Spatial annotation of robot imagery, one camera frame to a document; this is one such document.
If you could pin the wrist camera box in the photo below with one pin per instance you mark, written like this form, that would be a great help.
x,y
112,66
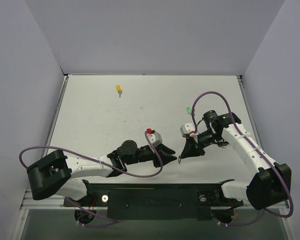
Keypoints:
x,y
153,137
187,130

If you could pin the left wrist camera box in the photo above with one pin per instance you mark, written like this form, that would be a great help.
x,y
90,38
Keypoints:
x,y
153,137

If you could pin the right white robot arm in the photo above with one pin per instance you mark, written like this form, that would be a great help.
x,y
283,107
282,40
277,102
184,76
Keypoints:
x,y
271,181

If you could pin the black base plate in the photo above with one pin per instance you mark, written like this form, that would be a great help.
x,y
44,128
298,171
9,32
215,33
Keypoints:
x,y
159,201

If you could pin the green tagged key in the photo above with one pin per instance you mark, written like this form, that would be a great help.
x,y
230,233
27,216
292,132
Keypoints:
x,y
189,111

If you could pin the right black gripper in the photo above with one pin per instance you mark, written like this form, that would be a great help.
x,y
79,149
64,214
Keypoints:
x,y
195,144

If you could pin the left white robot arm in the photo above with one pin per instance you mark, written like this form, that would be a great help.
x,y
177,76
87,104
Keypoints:
x,y
62,175

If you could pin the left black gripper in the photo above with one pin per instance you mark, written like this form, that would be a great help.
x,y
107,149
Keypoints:
x,y
157,154

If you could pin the yellow tagged key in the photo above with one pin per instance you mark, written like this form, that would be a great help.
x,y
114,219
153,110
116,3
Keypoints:
x,y
119,90

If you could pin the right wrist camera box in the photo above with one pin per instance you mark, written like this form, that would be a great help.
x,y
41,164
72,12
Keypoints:
x,y
187,130

